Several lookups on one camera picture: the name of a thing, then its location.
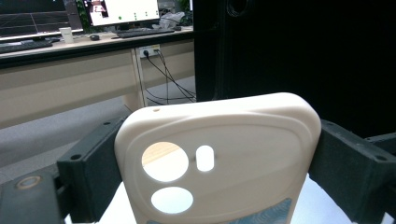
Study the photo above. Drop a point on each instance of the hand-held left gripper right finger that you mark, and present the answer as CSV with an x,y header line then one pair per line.
x,y
348,174

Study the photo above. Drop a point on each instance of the black curtain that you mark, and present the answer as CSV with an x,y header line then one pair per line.
x,y
295,46

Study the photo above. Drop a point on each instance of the black keyboard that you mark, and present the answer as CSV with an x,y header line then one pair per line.
x,y
21,46
143,32

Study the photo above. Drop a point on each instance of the white power socket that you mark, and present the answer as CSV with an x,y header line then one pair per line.
x,y
151,50

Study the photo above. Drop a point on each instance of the beige office desk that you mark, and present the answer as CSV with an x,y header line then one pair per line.
x,y
62,87

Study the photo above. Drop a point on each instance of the black computer mouse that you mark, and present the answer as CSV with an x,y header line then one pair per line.
x,y
94,37

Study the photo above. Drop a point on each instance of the crumpled plastic bag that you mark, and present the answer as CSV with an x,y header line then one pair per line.
x,y
172,18

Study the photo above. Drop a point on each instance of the white paper cup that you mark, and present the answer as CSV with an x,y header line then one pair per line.
x,y
66,34

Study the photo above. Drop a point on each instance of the dark computer monitor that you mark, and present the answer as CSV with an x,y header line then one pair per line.
x,y
31,15

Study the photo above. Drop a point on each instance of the bright white computer monitor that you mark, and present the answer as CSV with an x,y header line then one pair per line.
x,y
130,11

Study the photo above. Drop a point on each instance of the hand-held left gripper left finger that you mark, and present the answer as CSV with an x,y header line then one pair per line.
x,y
90,180

